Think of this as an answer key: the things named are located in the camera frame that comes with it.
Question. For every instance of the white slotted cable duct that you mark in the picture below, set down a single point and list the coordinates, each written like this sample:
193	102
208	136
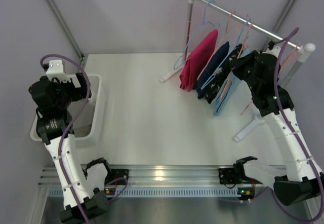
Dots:
178	192

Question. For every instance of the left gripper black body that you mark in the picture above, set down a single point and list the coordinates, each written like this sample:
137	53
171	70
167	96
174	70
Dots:
81	86

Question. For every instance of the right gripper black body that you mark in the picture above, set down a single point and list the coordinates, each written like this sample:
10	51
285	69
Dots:
241	63

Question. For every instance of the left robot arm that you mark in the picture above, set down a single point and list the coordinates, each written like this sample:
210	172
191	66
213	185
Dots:
83	188

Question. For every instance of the white metal clothes rack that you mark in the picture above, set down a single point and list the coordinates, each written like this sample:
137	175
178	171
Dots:
284	14

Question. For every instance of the light blue trousers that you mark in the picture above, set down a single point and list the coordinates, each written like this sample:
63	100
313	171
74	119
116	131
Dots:
225	82

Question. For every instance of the navy blue trousers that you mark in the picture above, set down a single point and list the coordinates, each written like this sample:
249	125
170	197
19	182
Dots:
215	60

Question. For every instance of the aluminium mounting rail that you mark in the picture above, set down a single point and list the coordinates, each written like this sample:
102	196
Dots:
145	175

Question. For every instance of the white plastic basket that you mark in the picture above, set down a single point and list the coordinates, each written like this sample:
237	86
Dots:
88	117

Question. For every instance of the blue hanger far left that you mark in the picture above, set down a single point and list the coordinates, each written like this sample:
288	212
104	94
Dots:
202	29

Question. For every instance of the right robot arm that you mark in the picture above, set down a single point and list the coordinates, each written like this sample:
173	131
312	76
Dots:
299	182

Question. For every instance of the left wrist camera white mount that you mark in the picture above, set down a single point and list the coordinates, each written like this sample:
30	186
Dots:
56	71

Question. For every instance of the black patterned trousers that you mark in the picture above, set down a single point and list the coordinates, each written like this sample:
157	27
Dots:
222	72

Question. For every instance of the magenta trousers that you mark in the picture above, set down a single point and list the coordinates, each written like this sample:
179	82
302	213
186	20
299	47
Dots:
197	60

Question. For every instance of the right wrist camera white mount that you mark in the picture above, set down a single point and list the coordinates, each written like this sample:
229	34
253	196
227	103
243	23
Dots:
273	48

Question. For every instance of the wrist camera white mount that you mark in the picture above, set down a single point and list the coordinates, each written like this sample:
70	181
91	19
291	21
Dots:
56	71
273	48

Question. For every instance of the blue hanger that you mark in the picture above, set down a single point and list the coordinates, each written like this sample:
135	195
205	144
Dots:
235	31
202	29

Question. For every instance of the pink wire hanger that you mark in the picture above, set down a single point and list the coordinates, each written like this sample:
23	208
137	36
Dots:
291	56

